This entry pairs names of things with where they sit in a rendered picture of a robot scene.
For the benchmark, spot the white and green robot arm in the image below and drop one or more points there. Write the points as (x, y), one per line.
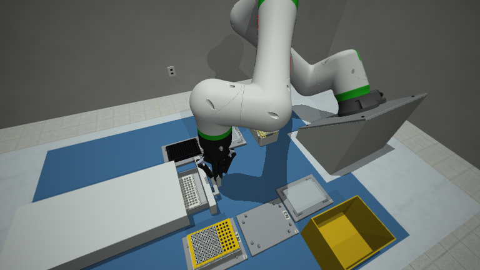
(265, 105)

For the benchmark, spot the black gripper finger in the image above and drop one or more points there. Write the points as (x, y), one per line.
(224, 164)
(214, 173)

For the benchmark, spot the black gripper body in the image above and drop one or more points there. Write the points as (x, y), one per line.
(209, 156)

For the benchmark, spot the blue bench mat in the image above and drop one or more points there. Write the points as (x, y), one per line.
(251, 180)

